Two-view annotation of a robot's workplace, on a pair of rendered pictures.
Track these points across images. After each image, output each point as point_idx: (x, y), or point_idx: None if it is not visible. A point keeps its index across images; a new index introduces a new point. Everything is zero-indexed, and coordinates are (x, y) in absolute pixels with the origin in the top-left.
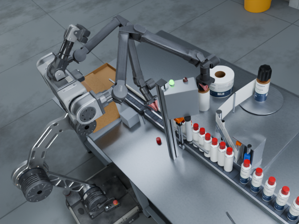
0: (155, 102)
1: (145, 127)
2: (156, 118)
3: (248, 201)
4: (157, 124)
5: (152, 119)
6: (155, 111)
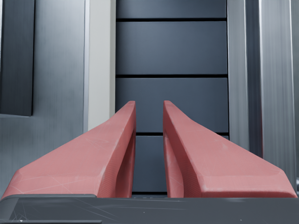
0: (98, 158)
1: (298, 138)
2: (199, 88)
3: None
4: (244, 31)
5: (239, 118)
6: (145, 179)
